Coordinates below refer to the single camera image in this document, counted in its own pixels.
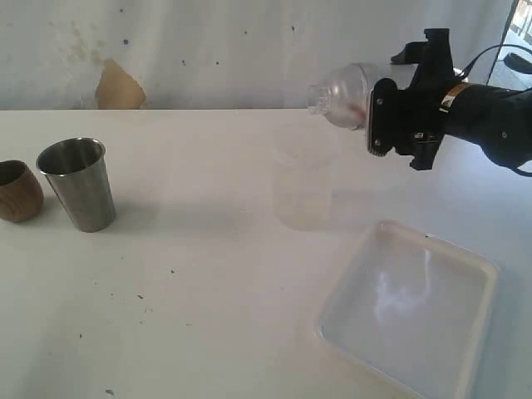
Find translucent white plastic cup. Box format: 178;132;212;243
272;130;338;230

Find brown wooden cup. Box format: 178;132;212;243
1;160;43;223

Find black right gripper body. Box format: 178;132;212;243
397;28;456;170

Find white square plastic tray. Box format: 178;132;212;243
316;220;500;398

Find clear plastic shaker tumbler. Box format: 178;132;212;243
357;63;384;128

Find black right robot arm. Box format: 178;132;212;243
366;28;531;177

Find stainless steel cup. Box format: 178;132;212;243
36;137;116;233

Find clear dome shaker lid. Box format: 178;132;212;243
308;63;361;130

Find brown and yellow food pieces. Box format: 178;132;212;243
348;104;367;124

